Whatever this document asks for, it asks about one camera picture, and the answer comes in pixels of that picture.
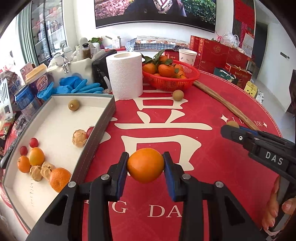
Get orange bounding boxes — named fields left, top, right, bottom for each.
left=127, top=148, right=165, bottom=184
left=49, top=168, right=71, bottom=193
left=17, top=156, right=31, bottom=173
left=29, top=147, right=45, bottom=166

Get right hand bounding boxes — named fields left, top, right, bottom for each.
left=261, top=176, right=295, bottom=232

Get long wooden stick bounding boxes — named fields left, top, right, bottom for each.
left=193, top=80, right=259, bottom=131

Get yellow small box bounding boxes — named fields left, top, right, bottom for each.
left=244, top=81, right=258, bottom=98

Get red gift bag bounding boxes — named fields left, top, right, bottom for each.
left=225, top=63, right=252, bottom=89

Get dark green gift bag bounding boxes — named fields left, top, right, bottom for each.
left=214, top=67, right=238, bottom=85

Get orange in tray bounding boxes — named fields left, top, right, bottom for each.
left=17, top=156, right=31, bottom=173

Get grey rectangular tray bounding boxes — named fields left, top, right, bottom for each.
left=3, top=94, right=116, bottom=231

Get cherry tomato tray left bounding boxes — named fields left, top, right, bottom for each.
left=19, top=146, right=28, bottom=156

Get cherry tomato tray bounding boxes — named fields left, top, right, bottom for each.
left=19, top=146, right=28, bottom=156
left=86, top=126, right=94, bottom=138

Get red gift boxes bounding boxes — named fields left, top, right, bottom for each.
left=164, top=34, right=251, bottom=73

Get dried fruit husk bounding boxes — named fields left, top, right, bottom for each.
left=72, top=130, right=87, bottom=148

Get white paper cup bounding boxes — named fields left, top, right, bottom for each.
left=179, top=49, right=198, bottom=66

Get cherry tomato tray right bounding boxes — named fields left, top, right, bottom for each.
left=86, top=126, right=94, bottom=138

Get red plastic basket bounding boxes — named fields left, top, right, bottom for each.
left=142, top=60, right=201, bottom=92

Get tangerines with leaves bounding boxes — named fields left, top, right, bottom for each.
left=142, top=50, right=187, bottom=79

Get brown longan in tray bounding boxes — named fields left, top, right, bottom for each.
left=68, top=99, right=80, bottom=111

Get blue snack pack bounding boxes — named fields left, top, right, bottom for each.
left=15, top=85, right=41, bottom=121

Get plaid cloth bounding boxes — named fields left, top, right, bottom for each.
left=125, top=36, right=190, bottom=52

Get white paper towel roll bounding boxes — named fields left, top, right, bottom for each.
left=106, top=51, right=143, bottom=100

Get blue rubber gloves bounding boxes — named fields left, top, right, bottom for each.
left=37, top=76, right=104, bottom=101

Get milk tea cup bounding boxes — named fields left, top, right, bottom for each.
left=25, top=63, right=50, bottom=96

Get black device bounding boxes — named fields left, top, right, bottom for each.
left=92, top=50, right=117, bottom=89

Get white bag with buckle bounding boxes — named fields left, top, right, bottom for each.
left=47, top=50, right=105, bottom=86

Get green potted plant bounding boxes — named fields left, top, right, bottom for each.
left=89, top=37, right=103, bottom=45

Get glass display cabinet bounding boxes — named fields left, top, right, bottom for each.
left=30, top=0, right=66, bottom=66

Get wall television screen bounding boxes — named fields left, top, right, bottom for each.
left=94, top=0, right=216, bottom=33

